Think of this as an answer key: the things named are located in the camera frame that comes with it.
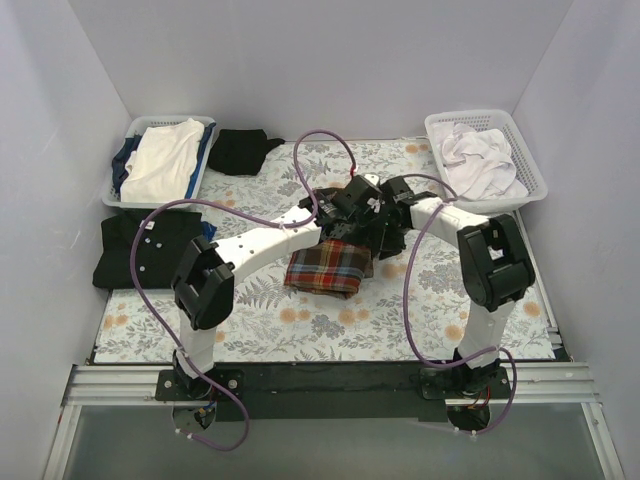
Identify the red plaid long sleeve shirt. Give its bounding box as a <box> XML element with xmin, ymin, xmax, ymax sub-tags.
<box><xmin>284</xmin><ymin>240</ymin><xmax>373</xmax><ymax>299</ymax></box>

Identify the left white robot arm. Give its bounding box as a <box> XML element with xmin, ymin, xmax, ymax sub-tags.
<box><xmin>172</xmin><ymin>174</ymin><xmax>385</xmax><ymax>400</ymax></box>

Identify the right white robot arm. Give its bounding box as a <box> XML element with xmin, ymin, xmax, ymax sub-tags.
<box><xmin>380</xmin><ymin>175</ymin><xmax>536</xmax><ymax>398</ymax></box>

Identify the crumpled white shirt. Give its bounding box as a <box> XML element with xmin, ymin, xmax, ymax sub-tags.
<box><xmin>429</xmin><ymin>122</ymin><xmax>528</xmax><ymax>201</ymax></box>

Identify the right white plastic basket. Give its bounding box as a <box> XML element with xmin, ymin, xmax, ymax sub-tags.
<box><xmin>425</xmin><ymin>109</ymin><xmax>548</xmax><ymax>214</ymax></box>

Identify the white plastic basket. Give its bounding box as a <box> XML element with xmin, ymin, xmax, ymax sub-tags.
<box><xmin>425</xmin><ymin>109</ymin><xmax>548</xmax><ymax>214</ymax></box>
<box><xmin>101</xmin><ymin>116</ymin><xmax>219</xmax><ymax>211</ymax></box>

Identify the black folded garment at back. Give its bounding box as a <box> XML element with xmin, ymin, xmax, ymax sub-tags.
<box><xmin>207</xmin><ymin>129</ymin><xmax>285</xmax><ymax>176</ymax></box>

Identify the blue plaid folded shirt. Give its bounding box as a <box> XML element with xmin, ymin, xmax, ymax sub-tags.
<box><xmin>201</xmin><ymin>221</ymin><xmax>217</xmax><ymax>243</ymax></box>

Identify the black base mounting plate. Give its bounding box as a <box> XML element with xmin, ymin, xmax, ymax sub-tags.
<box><xmin>154</xmin><ymin>361</ymin><xmax>511</xmax><ymax>422</ymax></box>

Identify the black folded shirt with buttons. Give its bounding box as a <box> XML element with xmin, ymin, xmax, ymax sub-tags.
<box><xmin>92</xmin><ymin>210</ymin><xmax>206</xmax><ymax>290</ymax></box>

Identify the cream white folded shirt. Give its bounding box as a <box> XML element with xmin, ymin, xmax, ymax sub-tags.
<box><xmin>120</xmin><ymin>118</ymin><xmax>205</xmax><ymax>204</ymax></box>

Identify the left white plastic basket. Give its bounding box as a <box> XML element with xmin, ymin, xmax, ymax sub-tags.
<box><xmin>101</xmin><ymin>116</ymin><xmax>219</xmax><ymax>211</ymax></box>

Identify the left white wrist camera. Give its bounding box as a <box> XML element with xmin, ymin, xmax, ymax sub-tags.
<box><xmin>362</xmin><ymin>173</ymin><xmax>380</xmax><ymax>187</ymax></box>

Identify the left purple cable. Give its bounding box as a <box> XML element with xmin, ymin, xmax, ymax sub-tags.
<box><xmin>129</xmin><ymin>129</ymin><xmax>361</xmax><ymax>451</ymax></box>

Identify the purple cable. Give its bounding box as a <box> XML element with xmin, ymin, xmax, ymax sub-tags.
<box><xmin>129</xmin><ymin>129</ymin><xmax>361</xmax><ymax>451</ymax></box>
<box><xmin>403</xmin><ymin>173</ymin><xmax>517</xmax><ymax>435</ymax></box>

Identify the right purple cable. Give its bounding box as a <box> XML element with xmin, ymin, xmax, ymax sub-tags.
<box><xmin>403</xmin><ymin>173</ymin><xmax>517</xmax><ymax>435</ymax></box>

